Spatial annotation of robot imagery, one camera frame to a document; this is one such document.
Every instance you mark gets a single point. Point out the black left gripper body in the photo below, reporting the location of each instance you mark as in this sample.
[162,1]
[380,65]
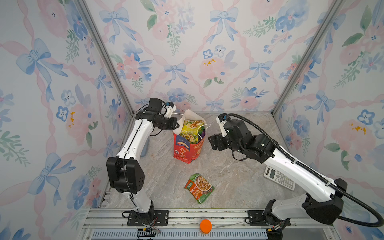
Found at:
[168,124]

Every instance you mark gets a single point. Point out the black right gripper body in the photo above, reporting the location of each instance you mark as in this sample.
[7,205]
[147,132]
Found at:
[224,143]

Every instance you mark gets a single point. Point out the yellow corn snack bag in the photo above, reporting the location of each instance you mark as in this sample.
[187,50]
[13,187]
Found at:
[191,130]

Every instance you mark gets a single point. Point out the red paper gift bag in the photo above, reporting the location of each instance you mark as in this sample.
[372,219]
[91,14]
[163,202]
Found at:
[182,149]

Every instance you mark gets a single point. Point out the purple snack packet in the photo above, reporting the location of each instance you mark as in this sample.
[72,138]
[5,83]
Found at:
[201,133]

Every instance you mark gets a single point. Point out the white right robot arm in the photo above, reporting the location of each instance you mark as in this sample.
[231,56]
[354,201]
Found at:
[319,202]

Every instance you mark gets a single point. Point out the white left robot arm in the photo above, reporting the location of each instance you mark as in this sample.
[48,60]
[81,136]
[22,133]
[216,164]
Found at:
[125,173]

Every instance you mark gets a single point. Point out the white calculator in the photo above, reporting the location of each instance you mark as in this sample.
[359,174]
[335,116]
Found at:
[279,178]

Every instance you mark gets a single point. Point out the orange green noodle packet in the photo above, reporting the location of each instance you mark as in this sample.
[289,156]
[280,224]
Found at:
[199,187]

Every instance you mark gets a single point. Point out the orange round button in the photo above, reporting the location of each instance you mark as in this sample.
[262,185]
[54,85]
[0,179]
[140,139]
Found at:
[205,226]

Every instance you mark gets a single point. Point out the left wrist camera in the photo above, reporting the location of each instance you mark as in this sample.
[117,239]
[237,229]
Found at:
[170,109]

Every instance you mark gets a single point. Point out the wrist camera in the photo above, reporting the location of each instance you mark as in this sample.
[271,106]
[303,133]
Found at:
[221,120]
[170,109]

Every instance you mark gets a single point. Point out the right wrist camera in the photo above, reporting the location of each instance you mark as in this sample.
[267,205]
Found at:
[221,120]

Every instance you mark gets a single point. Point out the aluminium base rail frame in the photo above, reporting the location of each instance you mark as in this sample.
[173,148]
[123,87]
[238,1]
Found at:
[184,224]

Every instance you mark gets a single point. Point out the aluminium corner post left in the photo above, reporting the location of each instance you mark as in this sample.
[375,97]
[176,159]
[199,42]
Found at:
[95,34]

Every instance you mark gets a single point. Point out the aluminium corner post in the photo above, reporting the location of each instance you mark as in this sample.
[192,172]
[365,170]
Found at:
[95,34]
[320,33]

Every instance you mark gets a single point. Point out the aluminium corner post right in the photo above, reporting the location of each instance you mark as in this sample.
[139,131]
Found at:
[320,33]

